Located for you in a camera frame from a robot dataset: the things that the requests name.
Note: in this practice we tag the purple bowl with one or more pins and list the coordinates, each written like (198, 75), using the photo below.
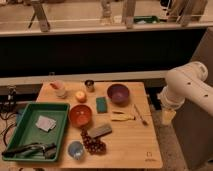
(118, 93)

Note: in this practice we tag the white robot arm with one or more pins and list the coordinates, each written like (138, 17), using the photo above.
(187, 82)

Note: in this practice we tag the green sponge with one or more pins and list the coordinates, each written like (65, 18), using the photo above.
(101, 105)

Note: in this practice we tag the small metal cup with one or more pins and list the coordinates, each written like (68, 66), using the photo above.
(89, 85)

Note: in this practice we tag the yellow banana toy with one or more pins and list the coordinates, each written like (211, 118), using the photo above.
(121, 116)

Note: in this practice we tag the orange bowl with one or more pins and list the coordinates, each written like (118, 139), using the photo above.
(80, 115)

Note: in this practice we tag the grey sponge block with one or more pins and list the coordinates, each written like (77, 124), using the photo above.
(100, 131)

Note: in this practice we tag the wooden spoon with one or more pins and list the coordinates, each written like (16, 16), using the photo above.
(140, 116)

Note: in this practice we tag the bunch of dark grapes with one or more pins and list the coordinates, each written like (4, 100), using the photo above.
(93, 145)

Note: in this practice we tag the small blue bowl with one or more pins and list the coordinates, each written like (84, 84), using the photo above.
(76, 150)

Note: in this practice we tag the green plastic tray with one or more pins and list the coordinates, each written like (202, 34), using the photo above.
(26, 131)

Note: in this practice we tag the white folded cloth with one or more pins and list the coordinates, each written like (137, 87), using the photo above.
(46, 124)

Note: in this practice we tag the green box in background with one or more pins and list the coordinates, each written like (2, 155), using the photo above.
(146, 19)

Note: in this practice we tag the dark tools in tray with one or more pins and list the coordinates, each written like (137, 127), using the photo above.
(48, 150)

